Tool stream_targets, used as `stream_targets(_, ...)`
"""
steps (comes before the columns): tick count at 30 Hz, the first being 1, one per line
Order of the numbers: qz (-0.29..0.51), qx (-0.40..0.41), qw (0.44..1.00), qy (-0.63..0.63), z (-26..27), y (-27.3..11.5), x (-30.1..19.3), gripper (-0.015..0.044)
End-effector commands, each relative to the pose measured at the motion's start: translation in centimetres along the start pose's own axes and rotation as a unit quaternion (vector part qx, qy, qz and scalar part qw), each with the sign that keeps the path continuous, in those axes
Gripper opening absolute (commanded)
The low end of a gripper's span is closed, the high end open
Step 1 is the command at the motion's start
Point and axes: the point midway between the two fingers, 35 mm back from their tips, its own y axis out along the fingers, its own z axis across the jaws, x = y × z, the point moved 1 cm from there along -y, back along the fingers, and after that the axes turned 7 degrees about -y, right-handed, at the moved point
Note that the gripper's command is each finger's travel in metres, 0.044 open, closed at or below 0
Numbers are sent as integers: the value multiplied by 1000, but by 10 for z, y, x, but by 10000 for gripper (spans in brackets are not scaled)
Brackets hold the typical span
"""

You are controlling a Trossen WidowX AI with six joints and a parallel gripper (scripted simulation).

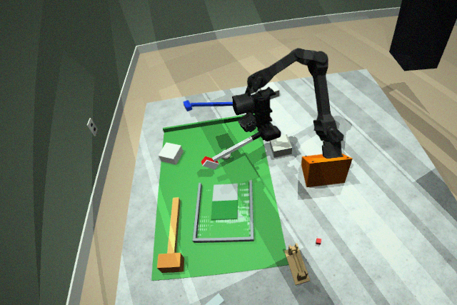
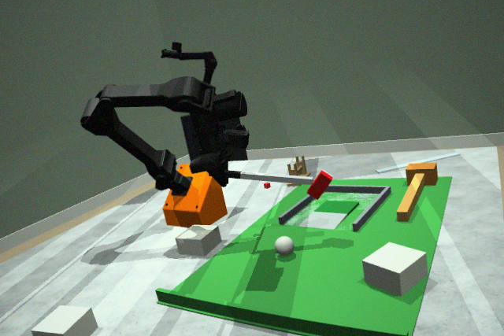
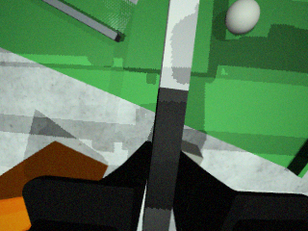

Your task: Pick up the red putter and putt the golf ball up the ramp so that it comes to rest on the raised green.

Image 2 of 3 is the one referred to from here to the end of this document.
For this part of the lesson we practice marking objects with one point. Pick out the white golf ball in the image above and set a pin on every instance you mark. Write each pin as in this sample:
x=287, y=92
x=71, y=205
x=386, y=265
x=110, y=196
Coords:
x=284, y=246

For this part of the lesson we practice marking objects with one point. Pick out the green putting mat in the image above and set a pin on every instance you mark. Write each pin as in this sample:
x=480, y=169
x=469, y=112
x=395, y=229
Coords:
x=323, y=276

